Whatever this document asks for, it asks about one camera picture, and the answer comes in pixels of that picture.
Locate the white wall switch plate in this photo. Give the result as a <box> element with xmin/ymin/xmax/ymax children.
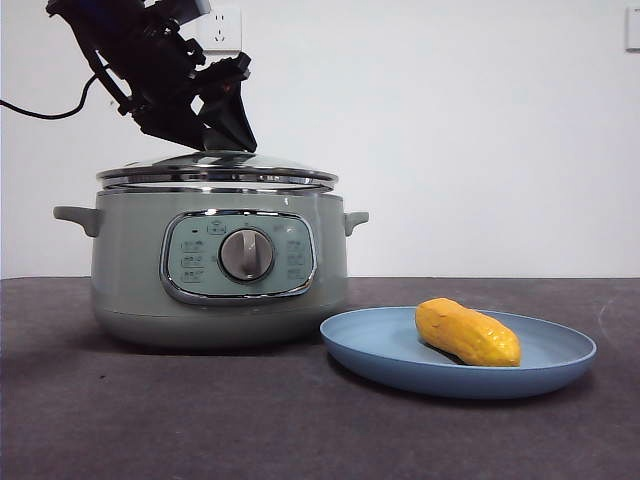
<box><xmin>624</xmin><ymin>8</ymin><xmax>640</xmax><ymax>53</ymax></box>

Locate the glass lid with round knob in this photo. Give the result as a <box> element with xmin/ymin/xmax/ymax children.
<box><xmin>96</xmin><ymin>130</ymin><xmax>337</xmax><ymax>194</ymax></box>

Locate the white wall power socket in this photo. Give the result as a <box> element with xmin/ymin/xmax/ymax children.
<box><xmin>202</xmin><ymin>7</ymin><xmax>243</xmax><ymax>54</ymax></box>

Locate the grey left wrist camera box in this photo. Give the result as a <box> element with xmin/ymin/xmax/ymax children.
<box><xmin>164</xmin><ymin>0</ymin><xmax>212</xmax><ymax>25</ymax></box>

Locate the yellow corn cob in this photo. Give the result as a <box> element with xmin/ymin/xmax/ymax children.
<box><xmin>414</xmin><ymin>297</ymin><xmax>523</xmax><ymax>368</ymax></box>

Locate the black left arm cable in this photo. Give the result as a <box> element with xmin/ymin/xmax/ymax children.
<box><xmin>0</xmin><ymin>69</ymin><xmax>109</xmax><ymax>120</ymax></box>

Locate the blue round plate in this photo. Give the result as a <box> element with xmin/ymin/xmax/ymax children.
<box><xmin>319</xmin><ymin>306</ymin><xmax>598</xmax><ymax>400</ymax></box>

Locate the pale green electric steamer pot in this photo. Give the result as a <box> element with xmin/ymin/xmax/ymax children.
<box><xmin>53</xmin><ymin>188</ymin><xmax>370</xmax><ymax>350</ymax></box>

